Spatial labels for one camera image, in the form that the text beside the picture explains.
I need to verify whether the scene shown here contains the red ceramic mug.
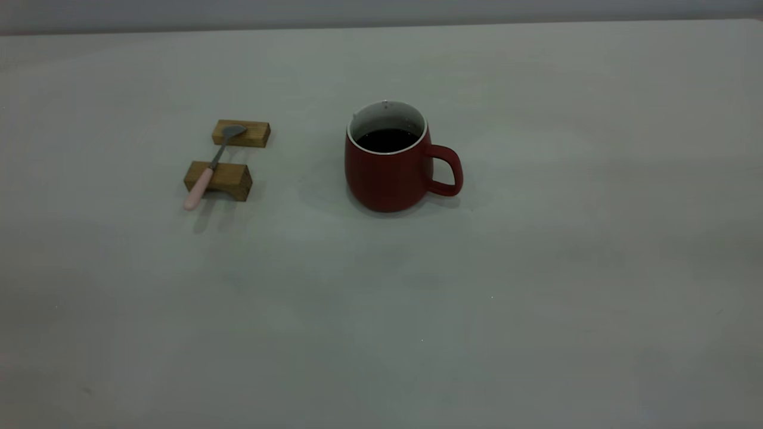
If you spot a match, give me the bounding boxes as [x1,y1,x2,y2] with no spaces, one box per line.
[344,100,464,213]

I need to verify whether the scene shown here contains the pink handled metal spoon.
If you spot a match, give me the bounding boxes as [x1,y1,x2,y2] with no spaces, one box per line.
[183,124,247,211]

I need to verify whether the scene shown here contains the black coffee liquid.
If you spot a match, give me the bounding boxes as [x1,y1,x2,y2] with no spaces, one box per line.
[356,128,420,153]

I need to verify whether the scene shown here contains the flat wooden block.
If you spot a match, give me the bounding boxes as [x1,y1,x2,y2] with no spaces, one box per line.
[212,119,271,148]

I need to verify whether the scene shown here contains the arched wooden block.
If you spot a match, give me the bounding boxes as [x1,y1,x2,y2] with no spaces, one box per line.
[183,160,253,203]

